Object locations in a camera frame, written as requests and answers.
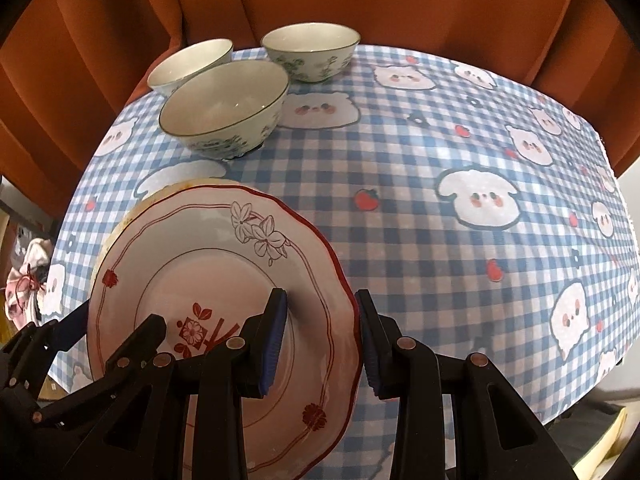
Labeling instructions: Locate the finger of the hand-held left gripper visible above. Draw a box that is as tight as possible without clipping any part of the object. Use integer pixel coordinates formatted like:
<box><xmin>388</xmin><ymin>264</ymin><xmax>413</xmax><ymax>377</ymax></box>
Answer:
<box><xmin>47</xmin><ymin>302</ymin><xmax>93</xmax><ymax>352</ymax></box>

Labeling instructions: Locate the white bowl blue pattern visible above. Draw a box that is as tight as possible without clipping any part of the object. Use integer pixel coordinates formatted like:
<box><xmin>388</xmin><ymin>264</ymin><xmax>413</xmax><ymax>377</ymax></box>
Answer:
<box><xmin>158</xmin><ymin>61</ymin><xmax>290</xmax><ymax>161</ymax></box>

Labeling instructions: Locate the orange curtain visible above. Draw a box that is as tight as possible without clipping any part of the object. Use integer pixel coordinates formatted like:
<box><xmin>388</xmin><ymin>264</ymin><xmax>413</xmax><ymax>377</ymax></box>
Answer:
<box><xmin>0</xmin><ymin>0</ymin><xmax>640</xmax><ymax>221</ymax></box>

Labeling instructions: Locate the pink clothes pile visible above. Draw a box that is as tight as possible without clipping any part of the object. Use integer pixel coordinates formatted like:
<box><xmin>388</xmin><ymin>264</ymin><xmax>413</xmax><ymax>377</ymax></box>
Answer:
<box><xmin>5</xmin><ymin>237</ymin><xmax>56</xmax><ymax>322</ymax></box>

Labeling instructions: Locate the blue checked cartoon tablecloth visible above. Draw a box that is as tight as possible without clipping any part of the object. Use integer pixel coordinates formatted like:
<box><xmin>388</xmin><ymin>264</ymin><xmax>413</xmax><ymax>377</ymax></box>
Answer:
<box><xmin>41</xmin><ymin>42</ymin><xmax>640</xmax><ymax>480</ymax></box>

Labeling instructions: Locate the white bowl green floral pattern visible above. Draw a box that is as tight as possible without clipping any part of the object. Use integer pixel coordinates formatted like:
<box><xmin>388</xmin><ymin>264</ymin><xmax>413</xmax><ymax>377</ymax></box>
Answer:
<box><xmin>260</xmin><ymin>22</ymin><xmax>361</xmax><ymax>84</ymax></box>
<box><xmin>147</xmin><ymin>38</ymin><xmax>234</xmax><ymax>98</ymax></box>

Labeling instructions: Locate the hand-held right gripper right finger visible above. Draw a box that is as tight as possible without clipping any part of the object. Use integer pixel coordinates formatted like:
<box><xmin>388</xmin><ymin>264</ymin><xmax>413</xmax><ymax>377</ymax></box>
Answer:
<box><xmin>354</xmin><ymin>289</ymin><xmax>576</xmax><ymax>480</ymax></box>

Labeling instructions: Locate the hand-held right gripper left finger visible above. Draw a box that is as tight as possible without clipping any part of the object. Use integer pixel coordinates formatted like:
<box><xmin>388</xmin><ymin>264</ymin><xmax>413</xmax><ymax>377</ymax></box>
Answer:
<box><xmin>102</xmin><ymin>287</ymin><xmax>289</xmax><ymax>480</ymax></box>

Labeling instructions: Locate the large cream floral plate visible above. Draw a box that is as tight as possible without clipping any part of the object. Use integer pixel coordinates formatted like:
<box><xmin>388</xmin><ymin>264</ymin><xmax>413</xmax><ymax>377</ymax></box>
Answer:
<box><xmin>94</xmin><ymin>177</ymin><xmax>261</xmax><ymax>301</ymax></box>

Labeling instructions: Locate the white plate red scalloped rim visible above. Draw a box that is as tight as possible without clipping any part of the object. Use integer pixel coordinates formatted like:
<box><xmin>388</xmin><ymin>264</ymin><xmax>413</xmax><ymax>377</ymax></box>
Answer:
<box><xmin>86</xmin><ymin>185</ymin><xmax>364</xmax><ymax>480</ymax></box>

